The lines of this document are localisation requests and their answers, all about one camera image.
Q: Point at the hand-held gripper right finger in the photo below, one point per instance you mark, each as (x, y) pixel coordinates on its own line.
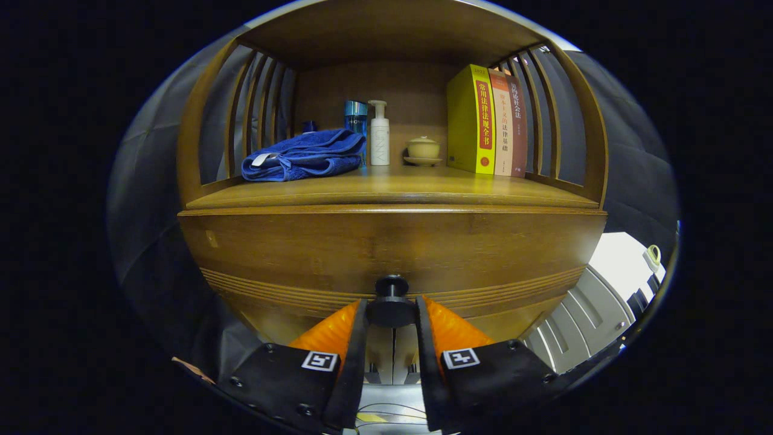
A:
(429, 374)

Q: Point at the wooden cabinet with slatted sides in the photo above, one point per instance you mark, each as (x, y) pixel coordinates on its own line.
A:
(386, 30)

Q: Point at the small black block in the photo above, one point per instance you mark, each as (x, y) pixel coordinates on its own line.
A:
(638, 302)
(653, 284)

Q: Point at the wooden countertop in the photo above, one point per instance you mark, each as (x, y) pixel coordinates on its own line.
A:
(410, 187)

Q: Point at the white side table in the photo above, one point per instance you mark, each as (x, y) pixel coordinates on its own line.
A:
(616, 266)

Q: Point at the orange and white book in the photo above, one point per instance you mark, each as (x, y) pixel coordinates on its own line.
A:
(502, 133)

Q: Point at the tall teal bottle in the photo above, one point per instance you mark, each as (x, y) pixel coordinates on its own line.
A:
(356, 118)

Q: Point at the yellow lidded teacup with saucer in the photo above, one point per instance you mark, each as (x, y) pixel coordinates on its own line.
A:
(423, 148)

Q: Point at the white pump bottle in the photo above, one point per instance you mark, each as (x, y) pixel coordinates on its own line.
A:
(380, 142)

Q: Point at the small cream object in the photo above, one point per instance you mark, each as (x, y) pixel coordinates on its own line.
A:
(652, 257)

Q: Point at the folded blue towel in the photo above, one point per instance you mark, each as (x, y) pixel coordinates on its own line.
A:
(302, 157)

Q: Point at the small white blue-capped bottle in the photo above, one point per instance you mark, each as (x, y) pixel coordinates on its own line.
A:
(309, 125)

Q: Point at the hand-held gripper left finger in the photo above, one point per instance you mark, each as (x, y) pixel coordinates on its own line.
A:
(353, 374)

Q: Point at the brown book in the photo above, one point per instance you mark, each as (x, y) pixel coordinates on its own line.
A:
(519, 133)

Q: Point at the thick yellow book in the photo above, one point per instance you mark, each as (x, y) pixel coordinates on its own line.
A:
(468, 121)

